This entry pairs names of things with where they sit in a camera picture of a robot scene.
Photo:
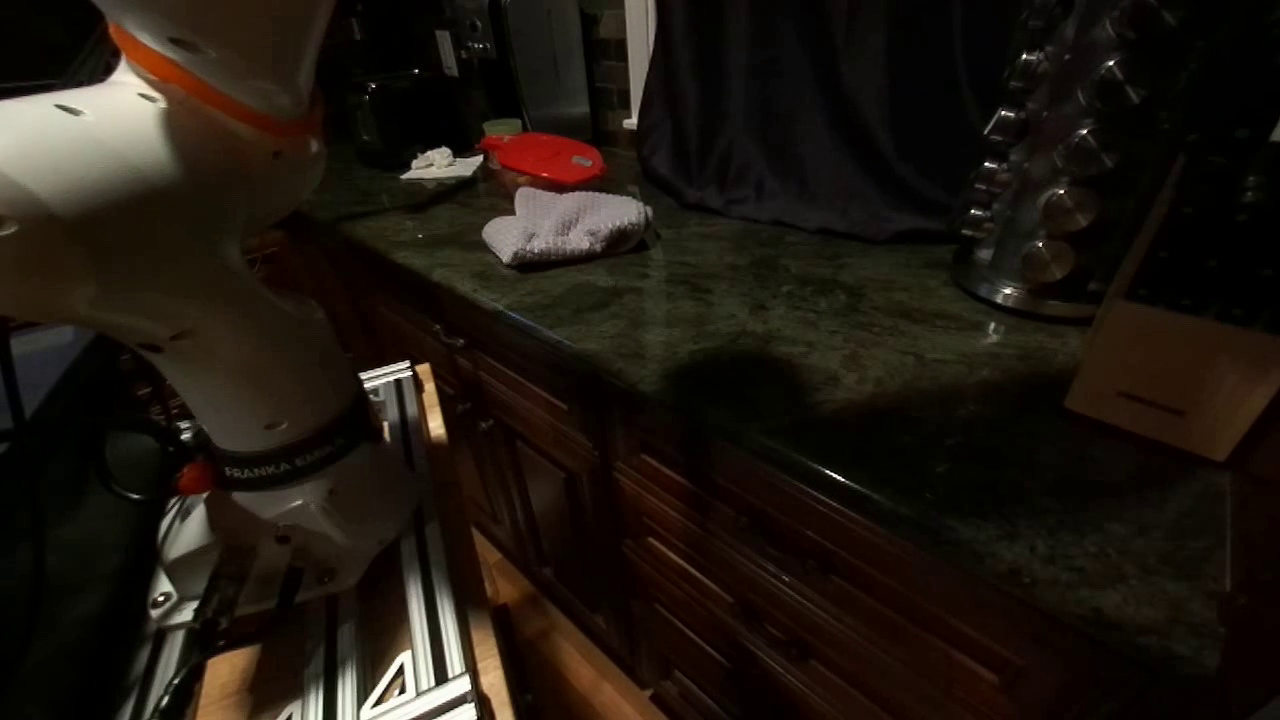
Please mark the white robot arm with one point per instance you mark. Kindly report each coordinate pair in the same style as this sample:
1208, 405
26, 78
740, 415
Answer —
175, 242

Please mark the grey checkered towel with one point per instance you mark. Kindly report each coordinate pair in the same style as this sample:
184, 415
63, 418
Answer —
560, 224

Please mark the wooden base board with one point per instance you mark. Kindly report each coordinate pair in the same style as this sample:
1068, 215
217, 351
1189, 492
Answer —
444, 453

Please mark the dark wooden counter cabinet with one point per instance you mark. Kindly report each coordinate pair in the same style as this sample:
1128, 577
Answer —
746, 562

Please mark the red plastic lid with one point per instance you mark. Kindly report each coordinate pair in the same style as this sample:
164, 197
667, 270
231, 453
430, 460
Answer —
545, 156

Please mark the white crumpled napkin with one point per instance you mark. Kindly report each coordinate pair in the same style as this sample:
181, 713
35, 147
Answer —
440, 164

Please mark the black curtain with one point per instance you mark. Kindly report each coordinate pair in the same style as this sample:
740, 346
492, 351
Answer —
827, 107

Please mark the grey upright box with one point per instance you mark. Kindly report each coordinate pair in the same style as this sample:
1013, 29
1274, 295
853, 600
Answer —
545, 61

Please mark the red stop button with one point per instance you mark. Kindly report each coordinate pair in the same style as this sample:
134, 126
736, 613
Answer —
199, 477

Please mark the wooden knife block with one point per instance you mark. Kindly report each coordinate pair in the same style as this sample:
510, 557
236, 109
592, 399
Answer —
1175, 372

